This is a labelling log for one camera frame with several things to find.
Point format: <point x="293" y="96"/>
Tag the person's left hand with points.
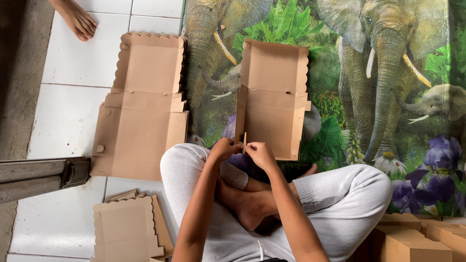
<point x="222" y="150"/>

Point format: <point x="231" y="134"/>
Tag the person's right hand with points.
<point x="261" y="157"/>

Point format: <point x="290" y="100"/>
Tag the person's left fingers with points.
<point x="236" y="145"/>

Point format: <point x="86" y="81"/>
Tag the person's right fingers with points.
<point x="250" y="148"/>

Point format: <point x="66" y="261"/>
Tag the half-folded brown cardboard box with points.
<point x="273" y="98"/>

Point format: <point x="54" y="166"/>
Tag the person's bare foot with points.
<point x="247" y="207"/>
<point x="309" y="171"/>

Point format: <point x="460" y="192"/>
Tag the stack of flat scalloped cardboard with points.
<point x="142" y="120"/>

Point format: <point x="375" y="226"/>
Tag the person's light grey trousers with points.
<point x="349" y="203"/>

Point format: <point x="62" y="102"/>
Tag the small pile of flat cardboard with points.
<point x="127" y="229"/>

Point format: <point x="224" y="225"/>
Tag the elephant print floor mat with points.
<point x="382" y="94"/>

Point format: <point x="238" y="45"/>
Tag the closed brown cardboard box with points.
<point x="411" y="245"/>
<point x="400" y="220"/>
<point x="449" y="234"/>

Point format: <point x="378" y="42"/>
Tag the grey door leaf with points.
<point x="31" y="178"/>

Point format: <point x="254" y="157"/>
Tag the dark metal door bracket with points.
<point x="75" y="173"/>

